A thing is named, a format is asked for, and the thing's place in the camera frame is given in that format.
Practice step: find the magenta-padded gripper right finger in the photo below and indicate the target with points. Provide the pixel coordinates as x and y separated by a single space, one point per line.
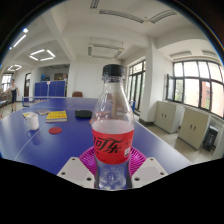
148 171

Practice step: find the table tennis net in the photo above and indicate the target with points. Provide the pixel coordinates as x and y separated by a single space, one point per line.
33 99

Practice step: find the clear bottle with red label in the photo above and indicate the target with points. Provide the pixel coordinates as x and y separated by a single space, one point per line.
112 143

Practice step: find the black bin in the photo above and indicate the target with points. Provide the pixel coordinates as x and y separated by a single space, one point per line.
210 137

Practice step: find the white ceramic mug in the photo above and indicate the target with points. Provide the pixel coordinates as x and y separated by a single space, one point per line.
32 122

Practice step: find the ceiling air conditioner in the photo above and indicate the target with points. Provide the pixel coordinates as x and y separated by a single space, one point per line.
105 50

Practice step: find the blue partition boards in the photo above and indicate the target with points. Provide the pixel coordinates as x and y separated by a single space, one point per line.
50 88

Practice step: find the black table tennis paddle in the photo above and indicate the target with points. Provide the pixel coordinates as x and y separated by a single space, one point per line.
83 114

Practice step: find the group of ceiling lights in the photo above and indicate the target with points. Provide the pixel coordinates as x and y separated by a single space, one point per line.
41 55

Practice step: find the person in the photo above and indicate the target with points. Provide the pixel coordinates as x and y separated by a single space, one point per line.
13 93

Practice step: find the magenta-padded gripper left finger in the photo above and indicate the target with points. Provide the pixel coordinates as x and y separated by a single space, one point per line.
75 171

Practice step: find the large black-framed window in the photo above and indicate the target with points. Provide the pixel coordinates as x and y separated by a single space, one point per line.
196 86

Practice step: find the tall black-framed glass doors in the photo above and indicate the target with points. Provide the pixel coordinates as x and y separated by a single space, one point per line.
137 85

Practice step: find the brown armchair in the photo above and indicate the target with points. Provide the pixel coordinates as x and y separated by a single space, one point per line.
77 94

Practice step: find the beige two-door cabinet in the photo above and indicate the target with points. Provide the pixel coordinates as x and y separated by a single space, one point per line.
194 127
167 116

